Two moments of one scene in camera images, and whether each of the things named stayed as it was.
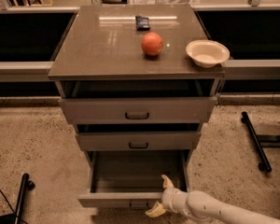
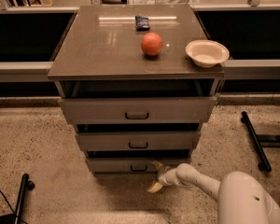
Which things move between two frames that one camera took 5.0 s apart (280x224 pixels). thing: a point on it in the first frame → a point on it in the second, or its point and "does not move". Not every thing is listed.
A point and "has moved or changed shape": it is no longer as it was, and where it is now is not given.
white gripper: [169, 200] → [164, 176]
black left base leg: [18, 217] does not move
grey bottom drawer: [133, 178] has moved or changed shape
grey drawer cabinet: [125, 78] does not move
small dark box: [142, 23] does not move
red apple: [152, 44] does not move
